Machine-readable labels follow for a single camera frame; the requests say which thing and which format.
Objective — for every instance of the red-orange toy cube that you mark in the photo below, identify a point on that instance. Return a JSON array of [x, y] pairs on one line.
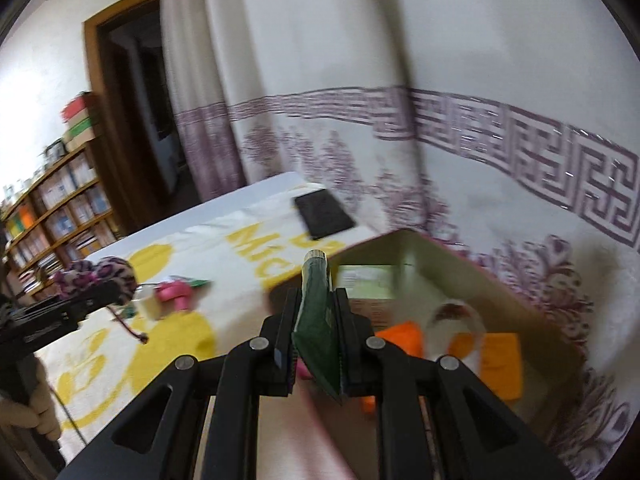
[[400, 340]]

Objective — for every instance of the pink leopard print scrunchie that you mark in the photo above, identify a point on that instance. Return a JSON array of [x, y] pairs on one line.
[[107, 272]]

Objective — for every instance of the green binder clip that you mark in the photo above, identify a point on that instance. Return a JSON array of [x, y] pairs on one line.
[[128, 310]]

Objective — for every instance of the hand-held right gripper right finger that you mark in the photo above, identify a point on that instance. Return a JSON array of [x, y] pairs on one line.
[[346, 340]]

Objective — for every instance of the small green box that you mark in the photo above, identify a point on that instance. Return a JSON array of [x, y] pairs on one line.
[[370, 280]]

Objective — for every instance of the white purple patterned curtain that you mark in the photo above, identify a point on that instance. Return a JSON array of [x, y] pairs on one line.
[[400, 60]]

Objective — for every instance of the green wrapper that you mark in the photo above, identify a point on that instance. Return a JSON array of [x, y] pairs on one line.
[[194, 281]]

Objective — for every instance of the clear plastic cup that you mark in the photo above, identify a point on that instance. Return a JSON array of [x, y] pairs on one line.
[[452, 310]]

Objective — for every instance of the wooden bookshelf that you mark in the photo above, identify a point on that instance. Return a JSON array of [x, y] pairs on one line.
[[60, 210]]

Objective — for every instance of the pale yellow block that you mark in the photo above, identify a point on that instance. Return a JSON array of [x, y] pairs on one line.
[[150, 306]]

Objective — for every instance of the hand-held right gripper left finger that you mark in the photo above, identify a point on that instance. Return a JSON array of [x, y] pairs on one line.
[[286, 330]]

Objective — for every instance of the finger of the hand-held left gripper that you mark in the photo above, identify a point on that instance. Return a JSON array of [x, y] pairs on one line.
[[95, 296]]

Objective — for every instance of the green white box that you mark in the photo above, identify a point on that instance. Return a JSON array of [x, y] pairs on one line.
[[82, 130]]

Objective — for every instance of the dark green tube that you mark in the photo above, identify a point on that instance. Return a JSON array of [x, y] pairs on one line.
[[315, 320]]

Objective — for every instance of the pink foam knot toy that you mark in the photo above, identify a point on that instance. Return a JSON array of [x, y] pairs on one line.
[[172, 294]]

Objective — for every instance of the brown wooden door frame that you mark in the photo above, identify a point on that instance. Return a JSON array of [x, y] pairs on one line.
[[95, 110]]

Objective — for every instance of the person's left hand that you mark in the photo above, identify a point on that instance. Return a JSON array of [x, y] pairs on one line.
[[30, 415]]

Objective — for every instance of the red white box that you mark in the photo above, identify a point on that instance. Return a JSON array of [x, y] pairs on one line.
[[77, 107]]

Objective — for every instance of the pink foam hair curler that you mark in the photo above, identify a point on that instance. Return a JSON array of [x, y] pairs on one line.
[[303, 371]]

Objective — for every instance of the pink tin box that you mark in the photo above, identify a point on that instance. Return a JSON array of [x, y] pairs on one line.
[[500, 290]]

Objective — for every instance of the black phone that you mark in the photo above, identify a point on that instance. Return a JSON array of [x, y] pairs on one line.
[[322, 212]]

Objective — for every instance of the photo frame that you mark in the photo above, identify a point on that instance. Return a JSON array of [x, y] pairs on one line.
[[56, 150]]

